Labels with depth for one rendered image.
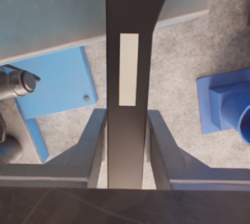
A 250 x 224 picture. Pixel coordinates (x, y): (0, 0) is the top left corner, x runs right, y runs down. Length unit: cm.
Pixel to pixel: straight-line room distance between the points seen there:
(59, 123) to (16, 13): 128
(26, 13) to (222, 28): 129
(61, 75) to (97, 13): 103
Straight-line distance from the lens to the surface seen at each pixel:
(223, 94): 129
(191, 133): 149
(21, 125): 138
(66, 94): 121
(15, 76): 85
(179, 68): 130
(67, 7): 18
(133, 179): 16
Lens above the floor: 123
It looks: 73 degrees down
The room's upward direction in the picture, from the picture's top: 180 degrees clockwise
